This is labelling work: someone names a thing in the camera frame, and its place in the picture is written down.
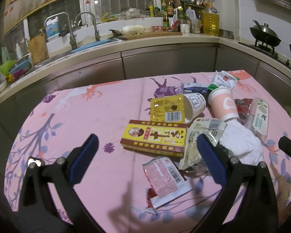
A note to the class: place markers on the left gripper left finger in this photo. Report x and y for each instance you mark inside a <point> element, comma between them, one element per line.
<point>37,211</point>

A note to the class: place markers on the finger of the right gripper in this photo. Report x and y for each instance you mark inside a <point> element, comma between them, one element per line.
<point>285,145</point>

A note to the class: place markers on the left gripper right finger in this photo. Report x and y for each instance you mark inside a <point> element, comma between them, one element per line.
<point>258,211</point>

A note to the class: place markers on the clear plastic container white label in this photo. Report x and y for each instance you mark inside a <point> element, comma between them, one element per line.
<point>257,119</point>

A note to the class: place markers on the white tissue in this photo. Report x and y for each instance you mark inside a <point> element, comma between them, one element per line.
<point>241,143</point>

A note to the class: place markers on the beige printed snack bag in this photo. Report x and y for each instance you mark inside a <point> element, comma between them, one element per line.
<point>210,129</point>

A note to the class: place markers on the red white torn wrapper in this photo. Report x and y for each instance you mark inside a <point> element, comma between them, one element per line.
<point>167,184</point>

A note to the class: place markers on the pink paper cup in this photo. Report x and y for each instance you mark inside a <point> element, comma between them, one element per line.
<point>223,105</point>

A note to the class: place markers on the white green snack bag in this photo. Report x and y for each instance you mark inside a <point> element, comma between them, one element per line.
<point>225,79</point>

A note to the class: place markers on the yellow red spice box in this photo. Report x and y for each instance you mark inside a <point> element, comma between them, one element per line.
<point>155,137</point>

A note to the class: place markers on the white paper cup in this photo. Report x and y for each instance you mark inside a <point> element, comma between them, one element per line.
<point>194,105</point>

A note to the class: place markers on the yellow foil snack packet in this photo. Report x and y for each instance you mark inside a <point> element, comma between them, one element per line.
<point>169,109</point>

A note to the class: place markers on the pink floral tablecloth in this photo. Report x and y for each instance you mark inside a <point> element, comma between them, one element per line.
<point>114,186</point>

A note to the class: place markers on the gas stove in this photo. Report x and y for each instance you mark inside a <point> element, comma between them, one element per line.
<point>268,51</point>

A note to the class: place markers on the steel wok with lid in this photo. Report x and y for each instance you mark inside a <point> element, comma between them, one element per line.
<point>264,34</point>

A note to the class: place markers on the white plastic jug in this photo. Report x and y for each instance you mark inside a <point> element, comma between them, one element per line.
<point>191,14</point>

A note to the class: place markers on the large yellow oil bottle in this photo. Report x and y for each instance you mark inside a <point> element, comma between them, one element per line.
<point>211,21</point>

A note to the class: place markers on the leaning wooden board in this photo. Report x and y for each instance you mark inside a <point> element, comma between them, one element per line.
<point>38,48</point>

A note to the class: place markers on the dark soy sauce bottle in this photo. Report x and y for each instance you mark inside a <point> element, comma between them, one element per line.
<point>165,19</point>

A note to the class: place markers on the blue white detergent jug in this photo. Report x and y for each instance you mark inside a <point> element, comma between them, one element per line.
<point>52,28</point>

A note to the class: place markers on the wooden cutting board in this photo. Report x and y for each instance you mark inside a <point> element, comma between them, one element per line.
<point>149,35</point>

